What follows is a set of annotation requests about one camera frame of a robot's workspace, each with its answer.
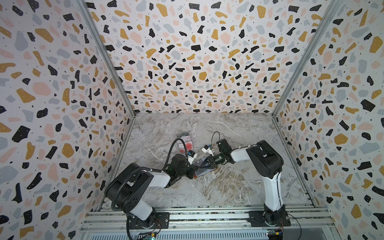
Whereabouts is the brown leather card holder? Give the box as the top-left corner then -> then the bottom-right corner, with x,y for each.
194,167 -> 217,179

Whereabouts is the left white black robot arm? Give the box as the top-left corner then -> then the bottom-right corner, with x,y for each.
105,151 -> 198,228

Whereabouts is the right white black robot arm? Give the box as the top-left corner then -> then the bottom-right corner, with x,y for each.
198,139 -> 288,226

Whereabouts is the clear plastic card box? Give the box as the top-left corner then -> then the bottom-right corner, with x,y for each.
177,132 -> 194,154

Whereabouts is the white ventilation grille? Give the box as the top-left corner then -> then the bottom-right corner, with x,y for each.
89,230 -> 269,240

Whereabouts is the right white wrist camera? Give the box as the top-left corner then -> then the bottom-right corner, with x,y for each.
202,145 -> 215,156

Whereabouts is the black corrugated cable conduit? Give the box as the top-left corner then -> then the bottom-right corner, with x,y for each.
110,137 -> 188,211

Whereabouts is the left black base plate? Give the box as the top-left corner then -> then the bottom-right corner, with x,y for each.
127,212 -> 170,230

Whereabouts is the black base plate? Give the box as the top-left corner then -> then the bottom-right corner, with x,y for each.
248,210 -> 291,227
127,212 -> 170,230

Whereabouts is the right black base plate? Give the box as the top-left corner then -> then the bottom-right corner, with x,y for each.
248,210 -> 291,227

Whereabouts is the aluminium mounting rail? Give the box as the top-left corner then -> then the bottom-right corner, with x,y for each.
80,205 -> 335,233

